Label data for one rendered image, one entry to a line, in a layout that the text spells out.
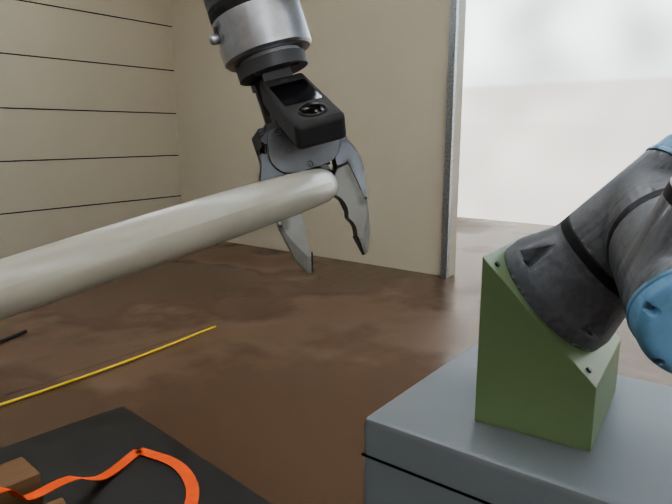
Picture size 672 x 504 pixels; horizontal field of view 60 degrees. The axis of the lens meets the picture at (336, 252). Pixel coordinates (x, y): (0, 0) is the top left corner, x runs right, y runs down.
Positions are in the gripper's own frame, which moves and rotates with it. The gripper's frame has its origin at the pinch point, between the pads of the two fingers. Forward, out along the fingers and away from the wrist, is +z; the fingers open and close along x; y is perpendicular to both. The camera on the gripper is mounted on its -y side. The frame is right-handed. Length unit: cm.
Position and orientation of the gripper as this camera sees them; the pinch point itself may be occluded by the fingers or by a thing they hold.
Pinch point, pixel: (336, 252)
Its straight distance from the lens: 58.4
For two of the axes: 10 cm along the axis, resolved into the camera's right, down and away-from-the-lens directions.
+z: 3.0, 9.5, 1.1
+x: -9.2, 3.2, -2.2
